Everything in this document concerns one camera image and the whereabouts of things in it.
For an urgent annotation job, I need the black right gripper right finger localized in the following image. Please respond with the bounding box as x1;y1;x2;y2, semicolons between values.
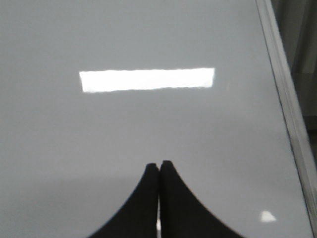
159;161;241;238

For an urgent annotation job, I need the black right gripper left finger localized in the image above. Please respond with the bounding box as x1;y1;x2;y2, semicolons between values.
91;163;159;238

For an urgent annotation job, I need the white whiteboard with aluminium frame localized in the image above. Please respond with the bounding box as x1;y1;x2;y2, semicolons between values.
0;0;317;238

